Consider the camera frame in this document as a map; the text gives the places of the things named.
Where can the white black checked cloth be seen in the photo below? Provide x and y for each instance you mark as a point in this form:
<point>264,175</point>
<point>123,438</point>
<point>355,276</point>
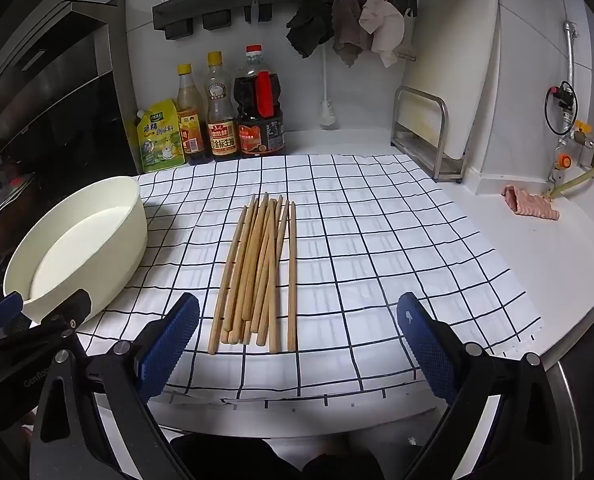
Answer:
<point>377,260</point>

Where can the pile of wooden chopsticks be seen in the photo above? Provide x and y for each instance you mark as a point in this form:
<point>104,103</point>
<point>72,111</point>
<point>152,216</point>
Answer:
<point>257,270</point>

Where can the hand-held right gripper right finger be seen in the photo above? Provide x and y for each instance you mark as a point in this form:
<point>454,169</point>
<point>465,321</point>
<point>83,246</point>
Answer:
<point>422,345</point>

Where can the metal gas pipe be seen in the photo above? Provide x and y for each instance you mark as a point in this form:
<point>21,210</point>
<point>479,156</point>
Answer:
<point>570,50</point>

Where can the large red cap sauce bottle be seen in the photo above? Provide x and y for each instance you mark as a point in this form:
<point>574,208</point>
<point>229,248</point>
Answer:
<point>259,125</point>

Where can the yellow cap soy sauce bottle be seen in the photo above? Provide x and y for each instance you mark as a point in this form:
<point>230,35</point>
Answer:
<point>222,130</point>

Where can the pink striped rag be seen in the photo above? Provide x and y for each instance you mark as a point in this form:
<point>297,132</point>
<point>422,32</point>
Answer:
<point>529,203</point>

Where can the dark hanging cloth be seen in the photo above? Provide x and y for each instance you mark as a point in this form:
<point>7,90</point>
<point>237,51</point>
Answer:
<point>307,25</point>

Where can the black steel range hood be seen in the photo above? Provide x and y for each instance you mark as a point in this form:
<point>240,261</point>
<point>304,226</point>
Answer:
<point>62,85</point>

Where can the brown pot with glass lid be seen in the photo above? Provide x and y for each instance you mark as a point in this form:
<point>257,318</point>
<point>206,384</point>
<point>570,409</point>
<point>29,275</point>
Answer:
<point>7,205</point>

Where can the cream round bowl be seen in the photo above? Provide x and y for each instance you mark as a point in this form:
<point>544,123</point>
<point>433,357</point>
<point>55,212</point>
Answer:
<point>102,240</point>

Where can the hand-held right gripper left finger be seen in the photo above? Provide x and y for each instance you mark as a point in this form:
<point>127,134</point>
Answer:
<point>172,340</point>

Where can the small yellow cap vinegar bottle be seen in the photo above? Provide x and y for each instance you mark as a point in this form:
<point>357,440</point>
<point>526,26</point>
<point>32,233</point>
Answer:
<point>191,130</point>

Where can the brown hanging cloth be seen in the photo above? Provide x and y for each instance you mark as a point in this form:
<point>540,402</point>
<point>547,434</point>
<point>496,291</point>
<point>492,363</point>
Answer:
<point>347,30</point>

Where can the white cutting board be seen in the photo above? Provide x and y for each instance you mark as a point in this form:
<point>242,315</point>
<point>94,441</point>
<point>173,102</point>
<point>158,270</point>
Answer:
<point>452,60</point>

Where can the pink hanging cloth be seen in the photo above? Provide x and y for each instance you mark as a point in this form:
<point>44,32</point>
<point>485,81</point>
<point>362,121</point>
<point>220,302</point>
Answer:
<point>384,25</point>

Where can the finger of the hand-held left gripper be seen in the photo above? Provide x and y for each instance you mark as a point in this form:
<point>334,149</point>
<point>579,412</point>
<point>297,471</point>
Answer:
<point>2,305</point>
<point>72,305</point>

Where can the yellow green seasoning pouch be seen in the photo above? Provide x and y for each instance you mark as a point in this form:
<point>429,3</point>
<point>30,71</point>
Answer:
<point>161,140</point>

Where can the steel cabinet front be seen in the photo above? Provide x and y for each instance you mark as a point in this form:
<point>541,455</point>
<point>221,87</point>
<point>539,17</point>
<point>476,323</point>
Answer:
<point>592,385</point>

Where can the steel cutting board stand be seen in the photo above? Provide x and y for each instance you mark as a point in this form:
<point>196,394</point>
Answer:
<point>442,160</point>

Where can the black wall rack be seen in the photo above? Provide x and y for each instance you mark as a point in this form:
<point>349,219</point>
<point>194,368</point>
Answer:
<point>217,7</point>

